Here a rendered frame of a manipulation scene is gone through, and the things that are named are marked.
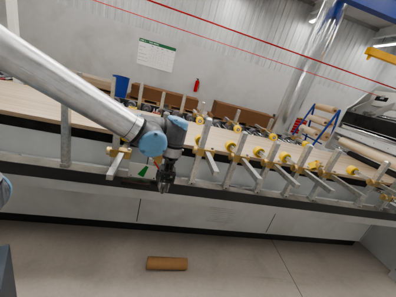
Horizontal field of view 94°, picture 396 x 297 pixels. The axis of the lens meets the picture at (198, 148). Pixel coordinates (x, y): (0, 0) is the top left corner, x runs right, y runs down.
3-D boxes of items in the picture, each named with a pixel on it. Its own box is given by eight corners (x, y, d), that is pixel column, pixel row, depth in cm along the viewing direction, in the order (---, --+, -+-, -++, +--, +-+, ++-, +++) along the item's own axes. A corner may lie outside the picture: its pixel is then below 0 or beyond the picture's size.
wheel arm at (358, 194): (363, 199, 119) (366, 195, 118) (359, 198, 118) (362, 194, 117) (320, 170, 152) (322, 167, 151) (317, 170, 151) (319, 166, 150)
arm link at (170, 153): (162, 139, 84) (183, 144, 86) (160, 149, 85) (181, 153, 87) (162, 147, 75) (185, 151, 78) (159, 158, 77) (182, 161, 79)
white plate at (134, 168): (168, 182, 121) (172, 168, 117) (127, 176, 115) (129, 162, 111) (168, 181, 121) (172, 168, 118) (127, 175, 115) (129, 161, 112)
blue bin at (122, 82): (125, 101, 612) (127, 79, 588) (107, 96, 602) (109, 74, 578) (129, 98, 663) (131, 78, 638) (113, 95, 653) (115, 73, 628)
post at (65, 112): (68, 167, 108) (69, 89, 92) (58, 166, 106) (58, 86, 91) (72, 164, 112) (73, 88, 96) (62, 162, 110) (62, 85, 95)
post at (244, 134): (225, 195, 133) (248, 132, 116) (220, 194, 133) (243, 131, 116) (224, 191, 136) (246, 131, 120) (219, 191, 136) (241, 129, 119)
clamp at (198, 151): (213, 158, 118) (215, 151, 117) (192, 155, 115) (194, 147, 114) (211, 154, 124) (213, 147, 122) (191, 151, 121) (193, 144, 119)
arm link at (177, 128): (164, 112, 78) (186, 116, 82) (158, 139, 82) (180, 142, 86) (169, 118, 70) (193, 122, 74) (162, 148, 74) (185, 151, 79)
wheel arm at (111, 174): (112, 182, 88) (113, 174, 86) (105, 181, 87) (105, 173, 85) (129, 146, 127) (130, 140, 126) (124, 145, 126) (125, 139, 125)
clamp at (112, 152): (129, 160, 110) (130, 152, 109) (105, 156, 107) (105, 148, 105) (131, 155, 116) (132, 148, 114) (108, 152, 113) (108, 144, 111)
